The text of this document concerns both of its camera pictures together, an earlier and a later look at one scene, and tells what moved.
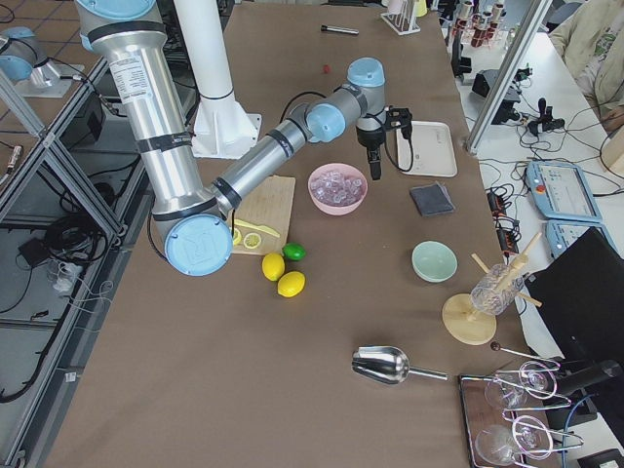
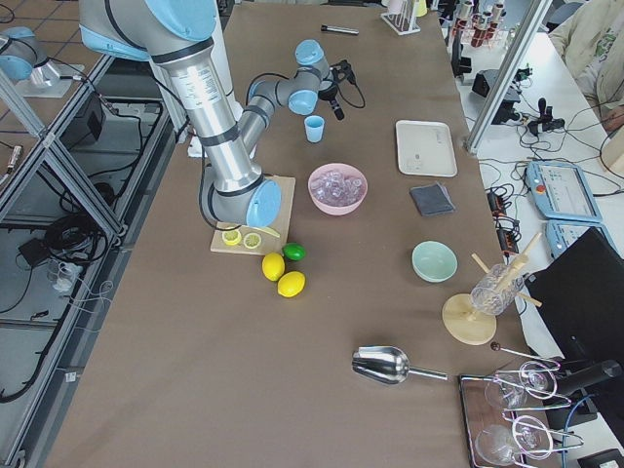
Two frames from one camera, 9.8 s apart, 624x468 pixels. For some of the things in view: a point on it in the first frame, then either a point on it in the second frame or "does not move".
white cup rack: [403, 22] does not move
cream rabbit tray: [432, 148] does not move
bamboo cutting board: [270, 206] does not move
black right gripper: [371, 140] to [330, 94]
